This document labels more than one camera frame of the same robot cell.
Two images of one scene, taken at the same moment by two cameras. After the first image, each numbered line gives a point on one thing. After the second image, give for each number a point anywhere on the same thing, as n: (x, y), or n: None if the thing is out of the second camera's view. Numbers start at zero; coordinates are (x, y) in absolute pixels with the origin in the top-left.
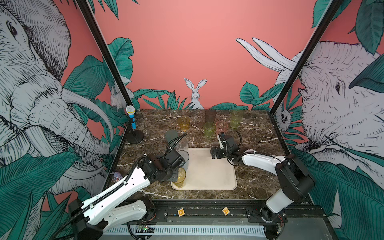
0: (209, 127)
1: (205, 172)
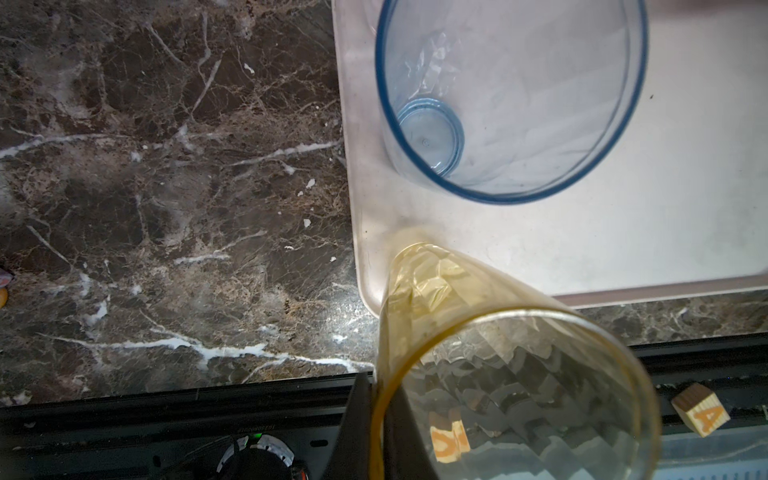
0: None
1: (676, 198)
